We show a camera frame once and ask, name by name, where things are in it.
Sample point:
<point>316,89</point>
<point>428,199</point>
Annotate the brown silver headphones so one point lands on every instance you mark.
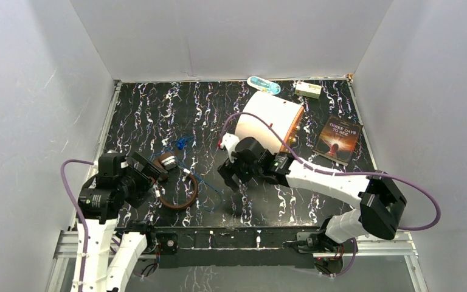
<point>177,187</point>

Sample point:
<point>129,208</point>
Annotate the dark book three days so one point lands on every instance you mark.
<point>338,139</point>

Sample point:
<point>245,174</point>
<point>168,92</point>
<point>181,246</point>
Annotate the blue white blister pack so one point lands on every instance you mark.
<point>264,85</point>

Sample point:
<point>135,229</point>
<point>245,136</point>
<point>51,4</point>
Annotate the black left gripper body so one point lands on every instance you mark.
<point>145,170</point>

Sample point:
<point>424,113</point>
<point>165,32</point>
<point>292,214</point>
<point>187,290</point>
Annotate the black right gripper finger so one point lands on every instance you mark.
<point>243,171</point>
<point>227,172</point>

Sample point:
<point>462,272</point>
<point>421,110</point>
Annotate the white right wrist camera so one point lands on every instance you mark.
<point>228,143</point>

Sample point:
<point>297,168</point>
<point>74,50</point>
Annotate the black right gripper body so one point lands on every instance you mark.
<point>238,160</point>

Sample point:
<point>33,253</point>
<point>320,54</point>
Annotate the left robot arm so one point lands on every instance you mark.
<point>107,255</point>

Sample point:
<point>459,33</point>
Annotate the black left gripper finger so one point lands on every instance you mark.
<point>149,168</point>
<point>142,181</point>

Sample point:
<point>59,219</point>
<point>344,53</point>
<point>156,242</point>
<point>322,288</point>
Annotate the small white green box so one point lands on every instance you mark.
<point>309,90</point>

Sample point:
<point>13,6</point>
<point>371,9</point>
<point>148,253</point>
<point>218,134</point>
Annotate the white cylindrical drum box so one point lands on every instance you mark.
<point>268,119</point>

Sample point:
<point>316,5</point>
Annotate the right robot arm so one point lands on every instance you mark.
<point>377,204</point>

